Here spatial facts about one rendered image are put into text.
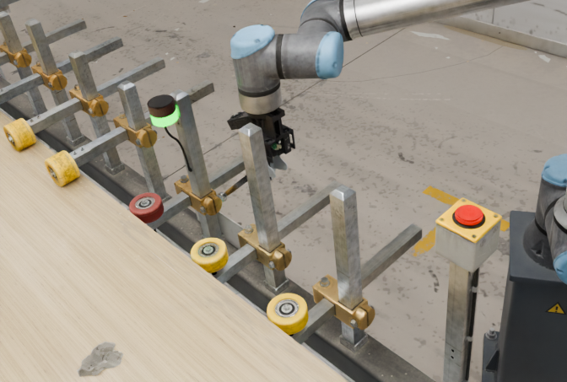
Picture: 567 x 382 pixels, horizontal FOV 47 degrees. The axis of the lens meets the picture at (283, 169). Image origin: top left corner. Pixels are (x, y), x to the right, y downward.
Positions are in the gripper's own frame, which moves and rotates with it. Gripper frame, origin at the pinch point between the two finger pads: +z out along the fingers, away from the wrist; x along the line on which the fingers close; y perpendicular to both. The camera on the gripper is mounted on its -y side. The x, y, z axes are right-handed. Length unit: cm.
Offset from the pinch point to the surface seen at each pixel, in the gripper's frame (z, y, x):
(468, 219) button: -27, 59, -9
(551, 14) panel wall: 74, -56, 250
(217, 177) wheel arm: 10.4, -20.3, -1.1
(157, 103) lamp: -20.1, -17.4, -13.8
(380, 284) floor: 97, -16, 56
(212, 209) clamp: 12.2, -13.1, -9.0
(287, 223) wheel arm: 13.3, 4.5, 0.2
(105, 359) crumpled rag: 5, 12, -53
